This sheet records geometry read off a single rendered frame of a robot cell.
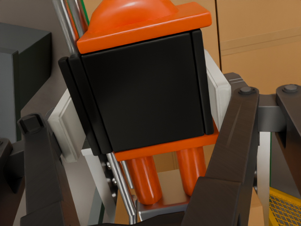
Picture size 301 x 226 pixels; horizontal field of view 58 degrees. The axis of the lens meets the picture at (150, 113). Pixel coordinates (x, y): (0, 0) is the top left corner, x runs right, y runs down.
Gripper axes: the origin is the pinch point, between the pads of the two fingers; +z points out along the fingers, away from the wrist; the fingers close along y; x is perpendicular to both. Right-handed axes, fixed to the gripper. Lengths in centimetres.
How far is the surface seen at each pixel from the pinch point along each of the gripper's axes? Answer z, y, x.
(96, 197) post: 99, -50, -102
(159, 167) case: 55, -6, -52
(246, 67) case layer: 72, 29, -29
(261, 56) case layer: 73, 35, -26
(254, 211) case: 32, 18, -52
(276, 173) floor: 127, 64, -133
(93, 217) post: 85, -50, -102
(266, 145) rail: 67, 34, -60
